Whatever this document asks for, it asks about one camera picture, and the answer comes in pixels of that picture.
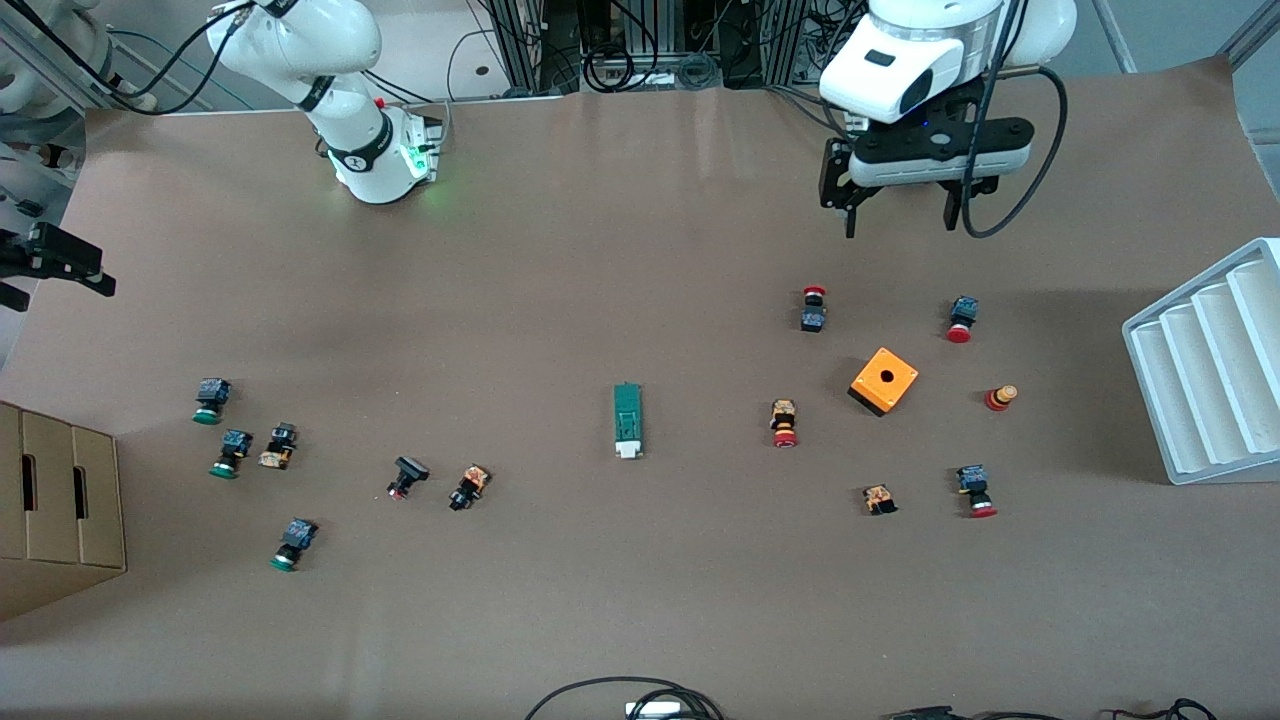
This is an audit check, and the green load switch white handle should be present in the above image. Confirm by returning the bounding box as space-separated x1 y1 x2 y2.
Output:
612 381 647 461

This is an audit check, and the brown cardboard box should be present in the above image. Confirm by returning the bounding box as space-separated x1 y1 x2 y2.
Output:
0 400 128 623

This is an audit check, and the white stepped plastic tray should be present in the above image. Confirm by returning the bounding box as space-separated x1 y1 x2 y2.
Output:
1121 237 1280 487

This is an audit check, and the green mushroom pushbutton switch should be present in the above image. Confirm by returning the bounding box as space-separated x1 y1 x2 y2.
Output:
208 429 254 481
192 377 233 426
268 517 320 573

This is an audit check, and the orange button enclosure box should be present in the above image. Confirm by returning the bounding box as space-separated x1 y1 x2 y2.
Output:
847 346 920 418

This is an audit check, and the equipment rack with cables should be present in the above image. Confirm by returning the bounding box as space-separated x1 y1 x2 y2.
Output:
470 0 861 96

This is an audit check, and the black selector switch tan block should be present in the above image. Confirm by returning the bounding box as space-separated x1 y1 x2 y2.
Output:
257 421 300 471

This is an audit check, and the aluminium frame bar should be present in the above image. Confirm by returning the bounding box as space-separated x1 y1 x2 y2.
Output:
1222 0 1280 71

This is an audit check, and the black square pushbutton switch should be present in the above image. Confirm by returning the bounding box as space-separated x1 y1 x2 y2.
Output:
386 455 431 502

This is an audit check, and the black selector switch orange block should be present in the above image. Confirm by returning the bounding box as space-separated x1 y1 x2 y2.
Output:
448 463 492 513

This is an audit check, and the black flat cable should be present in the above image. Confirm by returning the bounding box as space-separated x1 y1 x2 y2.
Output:
880 705 1061 720

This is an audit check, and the thin black tangled cable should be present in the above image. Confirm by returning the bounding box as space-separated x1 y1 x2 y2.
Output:
1100 698 1221 720

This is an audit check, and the black looped cable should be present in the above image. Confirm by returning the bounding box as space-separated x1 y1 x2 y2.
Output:
524 676 725 720

